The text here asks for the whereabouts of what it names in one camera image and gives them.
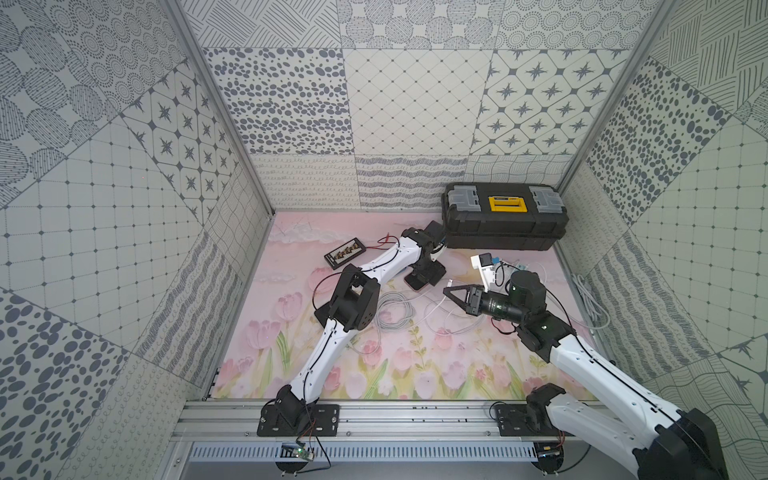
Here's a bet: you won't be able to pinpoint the black toolbox yellow handle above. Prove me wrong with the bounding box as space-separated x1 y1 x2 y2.
441 182 569 251

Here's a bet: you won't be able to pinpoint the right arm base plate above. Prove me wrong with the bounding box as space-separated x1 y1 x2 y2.
490 402 561 437

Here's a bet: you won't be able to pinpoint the white teal charger adapters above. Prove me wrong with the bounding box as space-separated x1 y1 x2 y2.
510 260 546 280

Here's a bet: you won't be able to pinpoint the black charging board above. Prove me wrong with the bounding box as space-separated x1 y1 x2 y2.
324 238 367 270

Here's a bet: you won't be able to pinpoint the white cable bundle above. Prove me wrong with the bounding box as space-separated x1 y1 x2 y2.
358 281 490 336

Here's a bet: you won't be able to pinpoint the red banana plug lead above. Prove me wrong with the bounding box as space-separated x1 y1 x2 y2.
365 234 399 251

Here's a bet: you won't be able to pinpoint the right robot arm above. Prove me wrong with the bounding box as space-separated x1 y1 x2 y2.
443 271 729 479

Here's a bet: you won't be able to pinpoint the white wall cable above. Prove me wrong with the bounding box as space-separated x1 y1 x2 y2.
572 274 612 334

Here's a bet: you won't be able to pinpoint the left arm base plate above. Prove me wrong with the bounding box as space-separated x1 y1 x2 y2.
257 403 340 437

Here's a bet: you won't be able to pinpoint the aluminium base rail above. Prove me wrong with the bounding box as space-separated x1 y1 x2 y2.
173 400 667 444

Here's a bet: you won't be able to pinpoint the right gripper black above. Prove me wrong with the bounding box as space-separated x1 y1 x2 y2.
443 283 526 325

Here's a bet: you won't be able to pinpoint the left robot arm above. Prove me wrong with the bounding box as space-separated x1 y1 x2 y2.
271 221 446 436

